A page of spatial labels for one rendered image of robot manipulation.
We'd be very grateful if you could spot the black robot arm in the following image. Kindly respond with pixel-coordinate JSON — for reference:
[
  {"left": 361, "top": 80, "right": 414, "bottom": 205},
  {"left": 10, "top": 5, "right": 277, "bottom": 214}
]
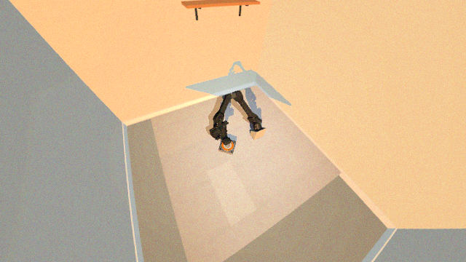
[{"left": 210, "top": 90, "right": 263, "bottom": 140}]

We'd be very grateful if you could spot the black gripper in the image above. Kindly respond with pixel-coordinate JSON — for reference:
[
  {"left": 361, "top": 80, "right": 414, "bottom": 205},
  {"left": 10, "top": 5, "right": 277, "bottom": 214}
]
[{"left": 221, "top": 130, "right": 232, "bottom": 145}]

